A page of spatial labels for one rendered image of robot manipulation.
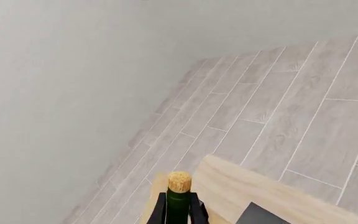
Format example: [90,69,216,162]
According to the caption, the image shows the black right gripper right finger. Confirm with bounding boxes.
[188,191,210,224]

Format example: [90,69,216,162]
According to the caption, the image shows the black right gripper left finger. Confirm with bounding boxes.
[147,192,168,224]

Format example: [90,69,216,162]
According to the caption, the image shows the green wine bottle with cork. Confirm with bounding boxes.
[165,171,194,224]

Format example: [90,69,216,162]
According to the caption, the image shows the pale wooden wine rack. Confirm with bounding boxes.
[144,155,358,224]

